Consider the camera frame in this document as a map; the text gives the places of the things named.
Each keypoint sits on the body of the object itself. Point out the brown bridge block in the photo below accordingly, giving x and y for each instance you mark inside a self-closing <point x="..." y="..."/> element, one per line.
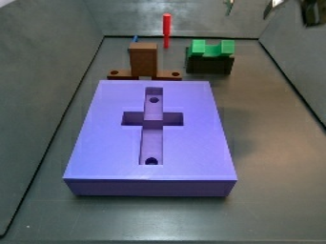
<point x="143" y="65"/>

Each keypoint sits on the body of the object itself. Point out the blue peg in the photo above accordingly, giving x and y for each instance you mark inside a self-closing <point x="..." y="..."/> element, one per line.
<point x="135" y="39"/>

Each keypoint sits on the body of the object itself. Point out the purple board with cross slot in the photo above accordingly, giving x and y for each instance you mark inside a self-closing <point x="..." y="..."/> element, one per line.
<point x="151" y="142"/>

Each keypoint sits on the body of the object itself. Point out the red peg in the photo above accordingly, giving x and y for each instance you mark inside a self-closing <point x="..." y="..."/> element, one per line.
<point x="167" y="20"/>

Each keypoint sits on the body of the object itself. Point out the black angle fixture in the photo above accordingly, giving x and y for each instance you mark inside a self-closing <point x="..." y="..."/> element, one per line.
<point x="210" y="65"/>

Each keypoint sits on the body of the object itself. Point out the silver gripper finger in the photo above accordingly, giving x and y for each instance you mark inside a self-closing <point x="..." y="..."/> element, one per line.
<point x="271" y="5"/>
<point x="228" y="6"/>

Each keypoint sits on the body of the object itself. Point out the green U-shaped block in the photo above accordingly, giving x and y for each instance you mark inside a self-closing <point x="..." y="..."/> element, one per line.
<point x="199" y="48"/>

